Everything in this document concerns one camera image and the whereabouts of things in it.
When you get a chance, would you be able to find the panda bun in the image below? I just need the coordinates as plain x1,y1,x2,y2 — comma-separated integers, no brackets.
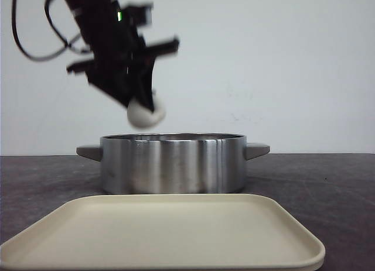
127,90,166,129

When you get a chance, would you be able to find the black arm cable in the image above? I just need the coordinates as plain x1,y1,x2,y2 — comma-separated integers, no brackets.
11,0,94,61

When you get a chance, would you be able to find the stainless steel pot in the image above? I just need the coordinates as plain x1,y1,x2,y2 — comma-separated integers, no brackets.
76,133,270,194

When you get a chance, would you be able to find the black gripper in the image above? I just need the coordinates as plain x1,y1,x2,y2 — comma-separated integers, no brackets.
66,1,179,111

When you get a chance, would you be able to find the beige plastic tray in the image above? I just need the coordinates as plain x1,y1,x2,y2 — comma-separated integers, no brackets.
1,194,326,270

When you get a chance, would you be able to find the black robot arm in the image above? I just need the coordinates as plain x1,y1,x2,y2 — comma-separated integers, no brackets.
65,0,179,112

